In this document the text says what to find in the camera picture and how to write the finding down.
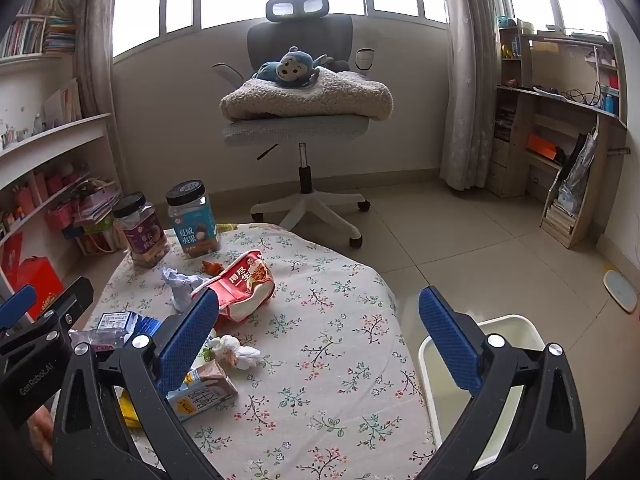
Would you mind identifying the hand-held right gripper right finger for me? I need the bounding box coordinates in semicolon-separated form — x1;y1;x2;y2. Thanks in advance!
415;286;587;480

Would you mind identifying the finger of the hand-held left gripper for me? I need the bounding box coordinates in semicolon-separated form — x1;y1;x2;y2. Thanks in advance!
0;284;38;333
27;276;95;341

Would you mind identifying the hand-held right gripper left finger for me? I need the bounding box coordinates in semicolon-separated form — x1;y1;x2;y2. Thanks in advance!
52;287;236;480

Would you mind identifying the blue cardboard box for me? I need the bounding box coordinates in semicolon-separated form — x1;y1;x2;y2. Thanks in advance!
96;311;163;338

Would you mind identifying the white plastic bin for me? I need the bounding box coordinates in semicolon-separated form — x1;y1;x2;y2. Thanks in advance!
417;314;547;471

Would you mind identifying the red snack bag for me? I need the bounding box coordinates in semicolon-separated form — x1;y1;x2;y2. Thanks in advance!
190;250;277;323

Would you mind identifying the person's left hand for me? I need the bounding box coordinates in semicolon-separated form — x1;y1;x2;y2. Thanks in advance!
26;406;54;463

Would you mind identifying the red gift bag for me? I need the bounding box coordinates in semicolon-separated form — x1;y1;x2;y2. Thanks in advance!
0;255;66;321

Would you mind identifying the crumpled white tissue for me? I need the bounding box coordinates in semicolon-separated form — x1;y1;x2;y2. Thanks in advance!
207;335;262;372

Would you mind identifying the brown milk carton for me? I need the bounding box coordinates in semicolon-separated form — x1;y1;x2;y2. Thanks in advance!
166;360;239;422

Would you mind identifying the crumpled white paper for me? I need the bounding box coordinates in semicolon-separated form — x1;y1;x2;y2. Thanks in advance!
160;266;208;313

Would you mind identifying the pink paper bag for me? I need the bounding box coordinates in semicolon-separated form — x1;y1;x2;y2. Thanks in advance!
75;185;126;256

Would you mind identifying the yellow packet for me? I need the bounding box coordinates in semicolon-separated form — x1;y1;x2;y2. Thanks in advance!
117;390;143;428

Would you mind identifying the purple label nut jar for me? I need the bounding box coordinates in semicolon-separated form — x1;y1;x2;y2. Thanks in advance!
111;192;167;268

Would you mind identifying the blue label nut jar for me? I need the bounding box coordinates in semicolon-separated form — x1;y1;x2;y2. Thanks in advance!
166;179;221;259

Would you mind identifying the stack of books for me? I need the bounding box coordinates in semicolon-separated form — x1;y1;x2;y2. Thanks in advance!
542;195;576;236

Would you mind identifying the white bookshelf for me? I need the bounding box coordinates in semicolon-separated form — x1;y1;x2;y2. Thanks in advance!
0;0;126;321

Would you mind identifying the pale blue oval scale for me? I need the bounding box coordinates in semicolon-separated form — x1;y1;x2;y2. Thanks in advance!
602;270;640;315

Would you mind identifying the wooden desk shelf unit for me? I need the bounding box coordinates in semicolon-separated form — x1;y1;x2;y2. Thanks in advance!
487;22;628;250

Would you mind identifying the silver plastic bag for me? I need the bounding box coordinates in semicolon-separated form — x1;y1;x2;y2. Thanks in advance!
557;132;600;206

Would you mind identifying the orange box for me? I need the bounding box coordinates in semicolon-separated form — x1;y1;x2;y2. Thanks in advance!
526;132;560;160

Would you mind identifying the grey office chair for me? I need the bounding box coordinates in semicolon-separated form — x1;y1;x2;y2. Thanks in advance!
212;0;373;250

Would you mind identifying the pale patterned curtain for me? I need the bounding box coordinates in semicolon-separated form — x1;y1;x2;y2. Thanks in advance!
437;0;506;192
75;0;121;116

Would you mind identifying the row of books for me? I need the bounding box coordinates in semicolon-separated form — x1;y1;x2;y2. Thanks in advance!
0;15;76;58

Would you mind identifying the beige fleece blanket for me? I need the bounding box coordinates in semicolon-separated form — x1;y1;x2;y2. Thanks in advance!
220;67;394;122

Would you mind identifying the blue plush monkey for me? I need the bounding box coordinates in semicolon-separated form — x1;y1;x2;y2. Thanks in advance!
251;46;333;86

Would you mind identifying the black cable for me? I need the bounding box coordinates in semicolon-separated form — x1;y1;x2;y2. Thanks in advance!
562;87;603;108

